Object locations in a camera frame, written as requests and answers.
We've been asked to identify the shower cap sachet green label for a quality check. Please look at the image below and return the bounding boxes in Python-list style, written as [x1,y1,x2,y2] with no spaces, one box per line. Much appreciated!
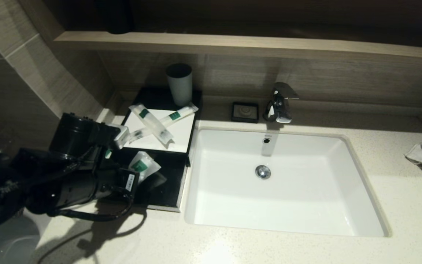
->
[127,150,162,182]

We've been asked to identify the wide frosted packet green label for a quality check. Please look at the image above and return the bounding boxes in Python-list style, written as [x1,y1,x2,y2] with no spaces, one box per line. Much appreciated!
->
[128,104,175,144]

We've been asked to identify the black sliding drawer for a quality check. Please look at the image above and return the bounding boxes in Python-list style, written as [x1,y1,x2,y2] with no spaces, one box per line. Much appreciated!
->
[101,150,189,213]

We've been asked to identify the black amenity box with drawer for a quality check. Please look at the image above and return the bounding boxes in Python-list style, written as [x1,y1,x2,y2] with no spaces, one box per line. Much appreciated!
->
[121,87,203,168]

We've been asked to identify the white rectangular pad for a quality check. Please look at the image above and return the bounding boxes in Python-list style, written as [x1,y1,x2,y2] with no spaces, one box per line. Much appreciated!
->
[123,109,196,154]

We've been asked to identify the slim long packet green label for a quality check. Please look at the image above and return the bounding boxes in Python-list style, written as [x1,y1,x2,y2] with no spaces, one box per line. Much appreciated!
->
[127,102,199,144]

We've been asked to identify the grey cup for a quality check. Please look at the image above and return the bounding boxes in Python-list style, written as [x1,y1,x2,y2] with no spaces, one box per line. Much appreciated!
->
[165,63,193,107]

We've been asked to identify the black square soap dish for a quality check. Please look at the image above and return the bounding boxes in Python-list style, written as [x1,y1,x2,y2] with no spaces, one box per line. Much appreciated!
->
[231,101,260,124]

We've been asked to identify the chrome sink drain stopper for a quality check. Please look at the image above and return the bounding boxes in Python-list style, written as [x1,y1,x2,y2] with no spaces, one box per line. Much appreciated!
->
[255,165,271,180]

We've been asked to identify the chrome faucet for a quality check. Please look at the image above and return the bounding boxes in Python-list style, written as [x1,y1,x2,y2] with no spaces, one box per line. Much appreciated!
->
[263,82,300,124]

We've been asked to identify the white rectangular sink basin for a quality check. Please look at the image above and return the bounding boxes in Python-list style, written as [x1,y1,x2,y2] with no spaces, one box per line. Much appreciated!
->
[184,126,392,238]

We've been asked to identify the thin black looped cable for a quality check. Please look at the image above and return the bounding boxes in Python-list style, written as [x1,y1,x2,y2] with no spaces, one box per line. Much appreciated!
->
[48,194,136,223]

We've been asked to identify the light wooden wall shelf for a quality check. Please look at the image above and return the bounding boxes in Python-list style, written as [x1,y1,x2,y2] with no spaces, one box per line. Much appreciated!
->
[54,31,422,61]

